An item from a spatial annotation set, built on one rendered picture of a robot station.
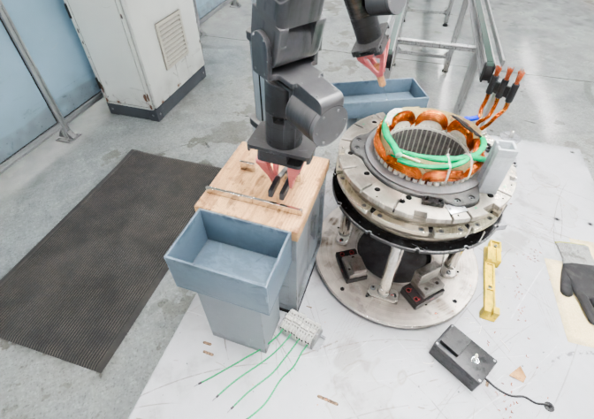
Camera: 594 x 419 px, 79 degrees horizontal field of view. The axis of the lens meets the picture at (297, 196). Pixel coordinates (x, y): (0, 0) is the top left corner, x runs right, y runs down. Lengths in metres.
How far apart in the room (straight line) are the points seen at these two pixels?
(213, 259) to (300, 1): 0.44
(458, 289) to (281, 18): 0.69
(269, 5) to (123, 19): 2.26
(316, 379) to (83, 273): 1.51
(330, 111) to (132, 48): 2.35
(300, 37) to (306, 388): 0.60
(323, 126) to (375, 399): 0.52
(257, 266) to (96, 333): 1.29
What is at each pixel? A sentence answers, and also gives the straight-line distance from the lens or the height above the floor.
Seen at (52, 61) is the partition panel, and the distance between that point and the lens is 2.96.
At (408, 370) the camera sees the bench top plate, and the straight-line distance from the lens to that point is 0.81.
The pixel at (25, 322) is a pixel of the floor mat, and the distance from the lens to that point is 2.05.
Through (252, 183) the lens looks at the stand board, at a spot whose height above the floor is 1.06.
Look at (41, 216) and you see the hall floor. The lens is 2.50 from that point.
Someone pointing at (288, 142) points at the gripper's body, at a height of 1.20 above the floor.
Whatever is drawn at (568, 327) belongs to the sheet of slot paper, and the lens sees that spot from 0.99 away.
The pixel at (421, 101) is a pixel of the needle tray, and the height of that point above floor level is 1.06.
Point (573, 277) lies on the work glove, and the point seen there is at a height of 0.80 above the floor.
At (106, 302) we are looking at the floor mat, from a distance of 1.92.
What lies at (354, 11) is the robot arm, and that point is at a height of 1.26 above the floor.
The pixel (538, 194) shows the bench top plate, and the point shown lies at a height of 0.78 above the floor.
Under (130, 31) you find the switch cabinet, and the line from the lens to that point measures 2.70.
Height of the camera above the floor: 1.51
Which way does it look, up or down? 45 degrees down
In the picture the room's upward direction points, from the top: straight up
